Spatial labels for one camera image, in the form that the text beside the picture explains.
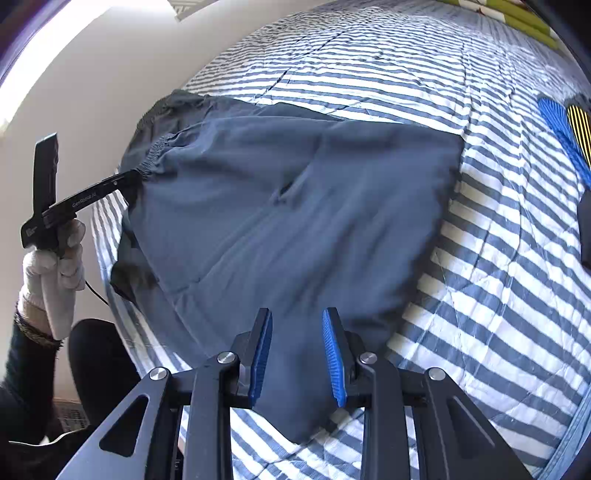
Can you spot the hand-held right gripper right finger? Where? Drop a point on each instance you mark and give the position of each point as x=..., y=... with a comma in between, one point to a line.
x=333, y=360

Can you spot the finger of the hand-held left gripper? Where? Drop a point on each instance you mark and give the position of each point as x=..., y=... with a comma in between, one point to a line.
x=120, y=181

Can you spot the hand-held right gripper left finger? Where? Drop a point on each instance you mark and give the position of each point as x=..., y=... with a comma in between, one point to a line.
x=259, y=364

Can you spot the dark grey shorts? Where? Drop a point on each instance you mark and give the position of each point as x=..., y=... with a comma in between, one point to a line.
x=300, y=207

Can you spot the person's left forearm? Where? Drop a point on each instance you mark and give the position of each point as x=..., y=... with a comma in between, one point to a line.
x=23, y=369

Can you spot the person's left hand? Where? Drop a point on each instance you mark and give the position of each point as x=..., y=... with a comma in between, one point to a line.
x=51, y=286

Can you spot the person's leg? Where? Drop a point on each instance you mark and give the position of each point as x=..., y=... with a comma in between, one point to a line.
x=101, y=360

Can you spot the striped bedspread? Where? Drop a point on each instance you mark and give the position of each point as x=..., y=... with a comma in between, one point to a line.
x=485, y=277

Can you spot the white floor grille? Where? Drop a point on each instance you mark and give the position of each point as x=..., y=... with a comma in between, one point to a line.
x=71, y=415

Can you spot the blue and yellow ribbed garment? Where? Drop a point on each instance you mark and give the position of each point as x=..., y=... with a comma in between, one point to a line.
x=554, y=115

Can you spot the folded green floral blanket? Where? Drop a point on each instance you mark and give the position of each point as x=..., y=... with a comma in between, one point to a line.
x=521, y=14

